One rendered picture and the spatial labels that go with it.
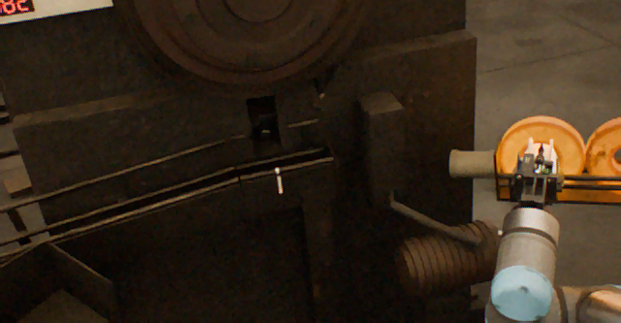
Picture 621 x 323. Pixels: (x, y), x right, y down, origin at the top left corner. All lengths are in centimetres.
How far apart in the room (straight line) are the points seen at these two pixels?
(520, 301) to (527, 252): 8
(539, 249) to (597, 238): 122
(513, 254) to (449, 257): 30
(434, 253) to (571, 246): 96
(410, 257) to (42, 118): 78
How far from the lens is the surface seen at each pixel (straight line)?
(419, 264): 143
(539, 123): 137
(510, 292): 115
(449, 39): 152
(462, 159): 143
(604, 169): 141
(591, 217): 249
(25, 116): 145
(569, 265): 228
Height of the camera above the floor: 144
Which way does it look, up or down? 30 degrees down
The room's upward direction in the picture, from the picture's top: 7 degrees counter-clockwise
